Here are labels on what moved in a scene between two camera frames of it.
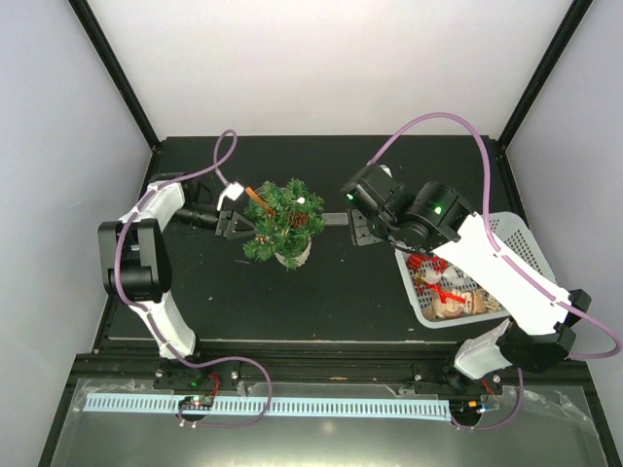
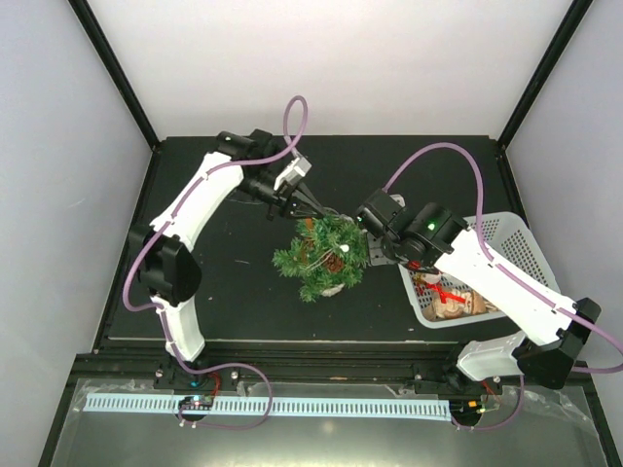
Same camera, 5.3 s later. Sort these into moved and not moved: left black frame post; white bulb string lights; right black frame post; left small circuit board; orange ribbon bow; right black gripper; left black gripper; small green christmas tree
Moved: right black gripper; white bulb string lights; left black gripper; small green christmas tree; orange ribbon bow
Not moved: left black frame post; left small circuit board; right black frame post
